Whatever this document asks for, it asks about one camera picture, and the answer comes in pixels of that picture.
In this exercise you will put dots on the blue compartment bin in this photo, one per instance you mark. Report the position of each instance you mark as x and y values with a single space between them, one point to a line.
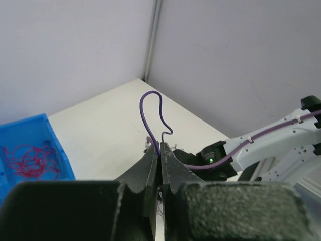
31 151

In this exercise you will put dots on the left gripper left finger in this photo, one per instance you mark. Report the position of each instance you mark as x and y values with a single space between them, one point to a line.
120 209

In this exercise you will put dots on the aluminium front rail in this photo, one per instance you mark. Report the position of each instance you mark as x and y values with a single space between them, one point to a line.
308 189

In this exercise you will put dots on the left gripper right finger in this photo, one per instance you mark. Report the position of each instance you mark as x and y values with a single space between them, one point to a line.
195 209

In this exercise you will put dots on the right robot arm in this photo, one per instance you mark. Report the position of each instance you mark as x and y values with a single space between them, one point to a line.
296 136

